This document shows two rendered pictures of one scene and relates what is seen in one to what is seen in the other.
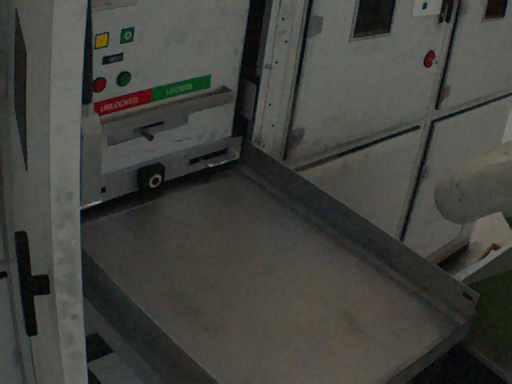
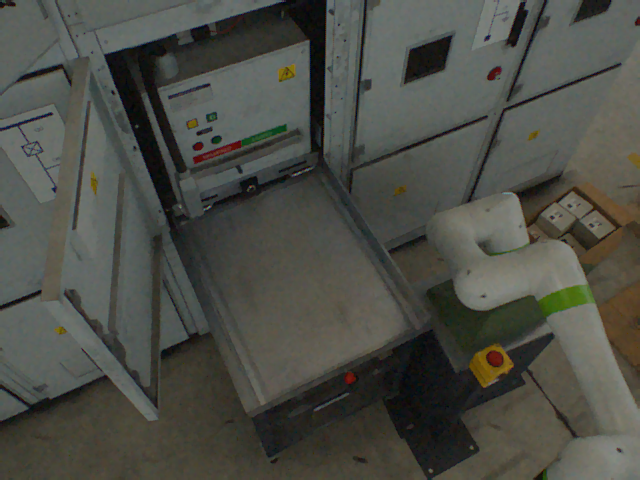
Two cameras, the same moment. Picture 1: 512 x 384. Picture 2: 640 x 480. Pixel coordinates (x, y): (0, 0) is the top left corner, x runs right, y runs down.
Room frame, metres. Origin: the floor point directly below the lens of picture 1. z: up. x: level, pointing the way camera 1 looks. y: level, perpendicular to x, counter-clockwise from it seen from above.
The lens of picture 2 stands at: (0.27, -0.40, 2.44)
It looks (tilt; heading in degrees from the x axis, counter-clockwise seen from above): 57 degrees down; 19
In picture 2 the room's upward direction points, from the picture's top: 1 degrees clockwise
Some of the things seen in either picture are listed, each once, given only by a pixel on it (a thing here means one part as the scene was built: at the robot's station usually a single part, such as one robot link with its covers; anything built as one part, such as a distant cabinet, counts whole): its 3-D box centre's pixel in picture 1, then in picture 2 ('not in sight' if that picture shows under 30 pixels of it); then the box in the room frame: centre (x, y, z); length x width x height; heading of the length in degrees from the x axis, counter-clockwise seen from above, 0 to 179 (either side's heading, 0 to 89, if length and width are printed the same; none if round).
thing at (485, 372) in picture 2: not in sight; (490, 365); (0.99, -0.68, 0.85); 0.08 x 0.08 x 0.10; 46
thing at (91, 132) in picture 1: (82, 152); (188, 191); (1.15, 0.33, 1.04); 0.08 x 0.05 x 0.17; 46
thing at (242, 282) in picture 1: (256, 295); (295, 278); (1.09, -0.04, 0.82); 0.68 x 0.62 x 0.06; 46
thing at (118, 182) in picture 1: (142, 170); (245, 178); (1.36, 0.25, 0.89); 0.54 x 0.05 x 0.06; 136
